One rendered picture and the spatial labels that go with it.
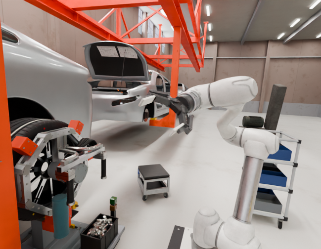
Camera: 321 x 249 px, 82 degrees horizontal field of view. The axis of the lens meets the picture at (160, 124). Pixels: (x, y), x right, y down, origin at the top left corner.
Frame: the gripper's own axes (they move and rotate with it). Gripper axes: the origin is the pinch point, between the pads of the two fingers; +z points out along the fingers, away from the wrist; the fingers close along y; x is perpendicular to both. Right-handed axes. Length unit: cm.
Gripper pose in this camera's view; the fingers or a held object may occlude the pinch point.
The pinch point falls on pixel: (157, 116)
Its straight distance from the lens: 57.1
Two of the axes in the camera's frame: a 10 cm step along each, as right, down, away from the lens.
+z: -5.3, 2.9, -7.9
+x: -4.9, 6.6, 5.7
